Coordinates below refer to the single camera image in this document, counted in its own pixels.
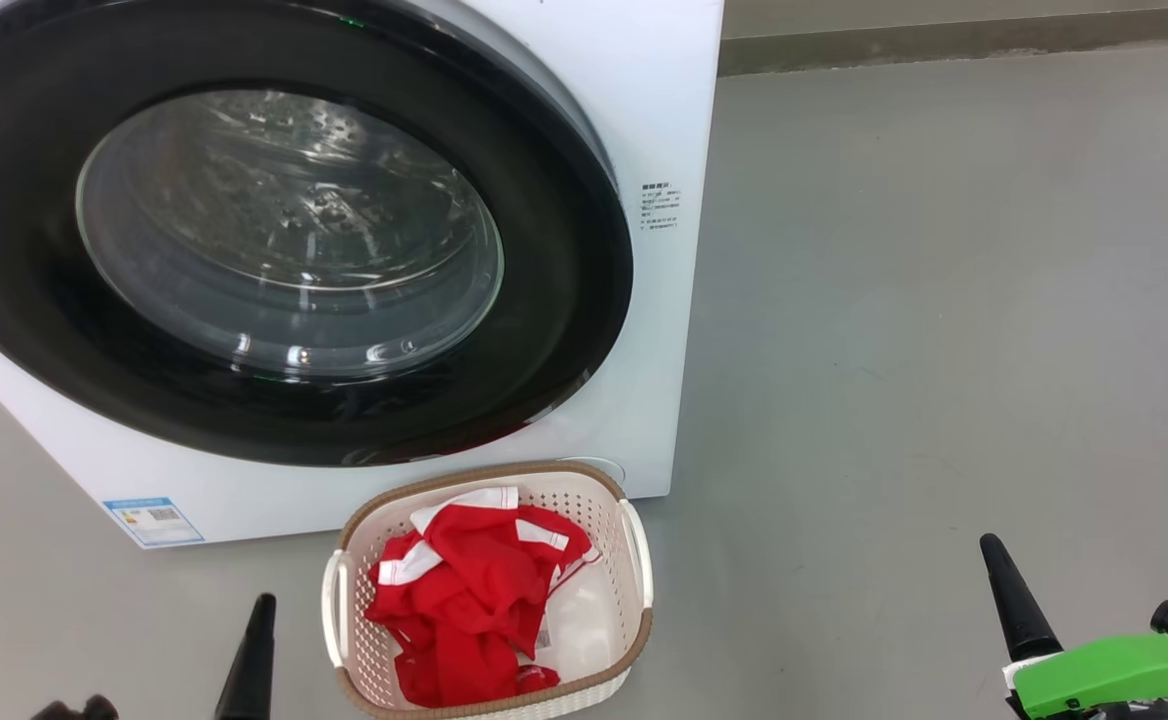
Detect black-rimmed glass washer door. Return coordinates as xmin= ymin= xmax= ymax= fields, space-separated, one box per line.
xmin=0 ymin=0 xmax=635 ymax=468

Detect printed text label on washer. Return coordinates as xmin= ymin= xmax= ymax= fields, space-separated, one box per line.
xmin=641 ymin=182 xmax=682 ymax=231

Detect cream perforated laundry basket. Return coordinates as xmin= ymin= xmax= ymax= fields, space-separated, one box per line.
xmin=321 ymin=461 xmax=655 ymax=720

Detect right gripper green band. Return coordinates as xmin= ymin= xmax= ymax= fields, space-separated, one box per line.
xmin=979 ymin=533 xmax=1168 ymax=720

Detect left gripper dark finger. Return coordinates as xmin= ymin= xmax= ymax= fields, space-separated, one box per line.
xmin=214 ymin=593 xmax=277 ymax=720

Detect red garment with white trim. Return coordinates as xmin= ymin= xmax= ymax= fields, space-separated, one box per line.
xmin=364 ymin=487 xmax=602 ymax=709

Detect blue energy label sticker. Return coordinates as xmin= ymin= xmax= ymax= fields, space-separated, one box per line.
xmin=102 ymin=497 xmax=207 ymax=548

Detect white front-load washing machine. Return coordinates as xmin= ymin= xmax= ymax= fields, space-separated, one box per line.
xmin=0 ymin=0 xmax=725 ymax=549

